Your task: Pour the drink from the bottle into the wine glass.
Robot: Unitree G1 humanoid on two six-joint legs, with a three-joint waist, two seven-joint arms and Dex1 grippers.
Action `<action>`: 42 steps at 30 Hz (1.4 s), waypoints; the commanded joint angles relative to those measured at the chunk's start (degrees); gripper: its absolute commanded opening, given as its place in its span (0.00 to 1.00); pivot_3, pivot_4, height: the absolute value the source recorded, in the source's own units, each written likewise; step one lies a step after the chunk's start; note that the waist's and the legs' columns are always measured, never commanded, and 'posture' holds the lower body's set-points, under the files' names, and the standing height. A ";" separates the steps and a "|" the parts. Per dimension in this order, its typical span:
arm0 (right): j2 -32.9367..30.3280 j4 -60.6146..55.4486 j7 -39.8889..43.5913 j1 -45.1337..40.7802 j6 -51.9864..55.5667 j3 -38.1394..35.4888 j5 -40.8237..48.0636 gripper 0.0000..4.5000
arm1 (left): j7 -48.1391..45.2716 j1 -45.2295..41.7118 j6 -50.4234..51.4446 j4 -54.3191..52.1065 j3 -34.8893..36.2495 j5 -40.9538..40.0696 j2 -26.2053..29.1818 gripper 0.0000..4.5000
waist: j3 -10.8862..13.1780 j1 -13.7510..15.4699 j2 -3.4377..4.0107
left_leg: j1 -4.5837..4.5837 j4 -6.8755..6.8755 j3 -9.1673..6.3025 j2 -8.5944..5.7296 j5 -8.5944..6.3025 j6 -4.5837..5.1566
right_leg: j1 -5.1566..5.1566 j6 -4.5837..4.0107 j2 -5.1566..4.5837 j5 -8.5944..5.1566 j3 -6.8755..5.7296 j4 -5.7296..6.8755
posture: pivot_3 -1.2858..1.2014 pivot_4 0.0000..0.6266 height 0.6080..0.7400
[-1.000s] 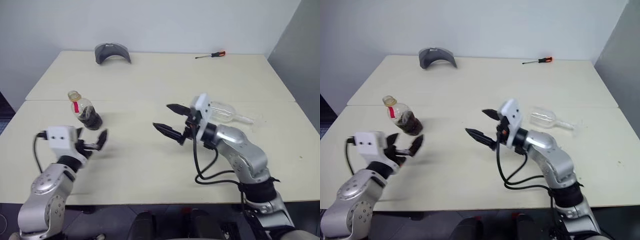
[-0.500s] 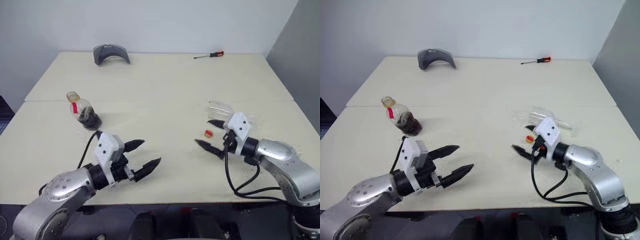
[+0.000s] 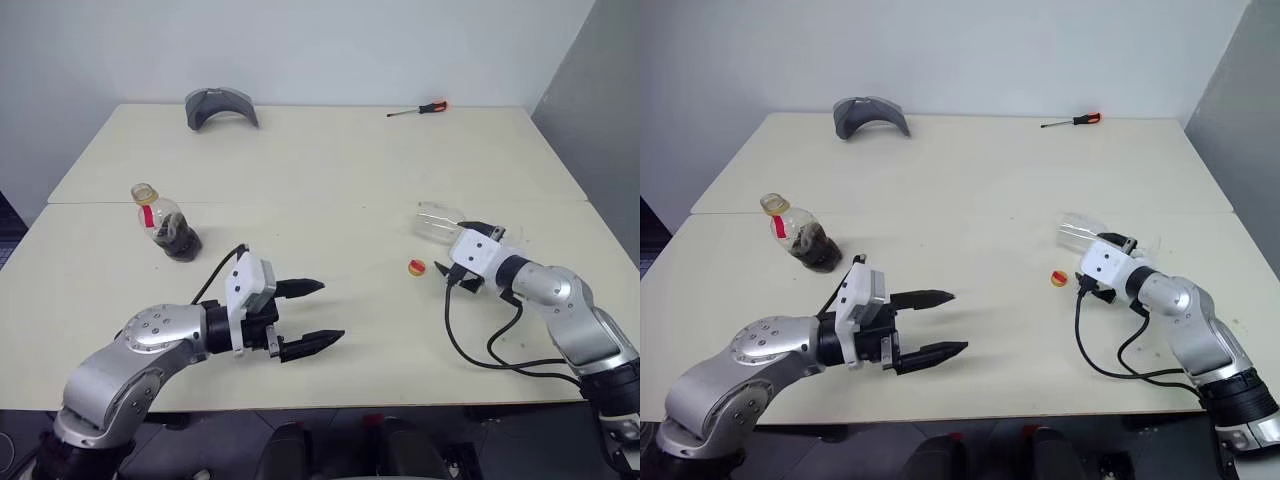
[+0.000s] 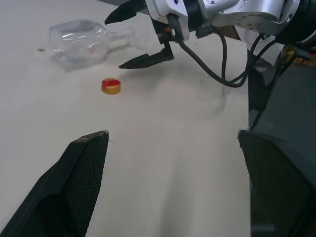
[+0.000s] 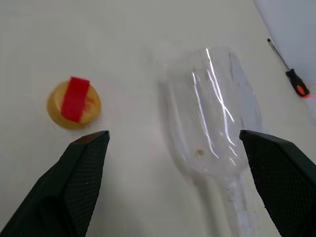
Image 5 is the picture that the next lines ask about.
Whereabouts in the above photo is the clear plastic scoop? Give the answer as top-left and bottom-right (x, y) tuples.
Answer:
(158, 46), (264, 237)

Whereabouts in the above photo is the orange and black screwdriver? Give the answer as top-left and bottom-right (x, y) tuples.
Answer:
(267, 38), (311, 98)

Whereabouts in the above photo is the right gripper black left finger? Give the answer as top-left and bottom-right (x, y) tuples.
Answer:
(0, 130), (111, 237)

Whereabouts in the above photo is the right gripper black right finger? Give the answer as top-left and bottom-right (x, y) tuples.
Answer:
(238, 129), (316, 237)

